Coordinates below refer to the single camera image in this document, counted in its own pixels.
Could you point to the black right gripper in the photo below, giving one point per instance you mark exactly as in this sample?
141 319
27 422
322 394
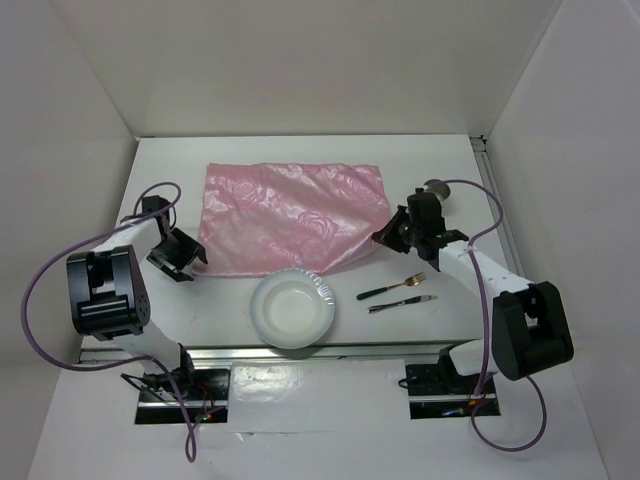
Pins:
388 237

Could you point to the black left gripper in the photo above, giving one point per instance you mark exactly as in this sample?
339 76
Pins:
169 267

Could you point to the pink satin rose cloth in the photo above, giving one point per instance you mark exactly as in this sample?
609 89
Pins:
261 218

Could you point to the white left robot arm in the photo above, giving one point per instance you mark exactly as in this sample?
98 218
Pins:
108 297

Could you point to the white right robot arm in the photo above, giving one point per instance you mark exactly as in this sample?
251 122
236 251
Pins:
525 330

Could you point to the metal cup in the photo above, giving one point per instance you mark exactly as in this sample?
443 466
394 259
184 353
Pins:
439 188

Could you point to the white scalloped plate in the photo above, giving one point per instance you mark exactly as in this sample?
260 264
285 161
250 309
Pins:
292 309

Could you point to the gold fork black handle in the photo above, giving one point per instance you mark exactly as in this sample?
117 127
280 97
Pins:
412 281

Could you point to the silver knife black handle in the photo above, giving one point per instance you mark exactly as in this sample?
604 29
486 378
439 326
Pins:
409 301

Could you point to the aluminium front rail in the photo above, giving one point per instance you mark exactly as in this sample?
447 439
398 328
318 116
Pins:
412 351

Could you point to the aluminium rail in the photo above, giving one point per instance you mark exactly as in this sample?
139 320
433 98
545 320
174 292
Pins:
505 225
412 351

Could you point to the aluminium right side rail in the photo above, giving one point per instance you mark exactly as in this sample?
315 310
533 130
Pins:
505 225

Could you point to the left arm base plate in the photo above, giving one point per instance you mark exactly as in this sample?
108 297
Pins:
206 400

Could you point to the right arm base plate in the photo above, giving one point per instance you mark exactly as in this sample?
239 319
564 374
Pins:
434 392

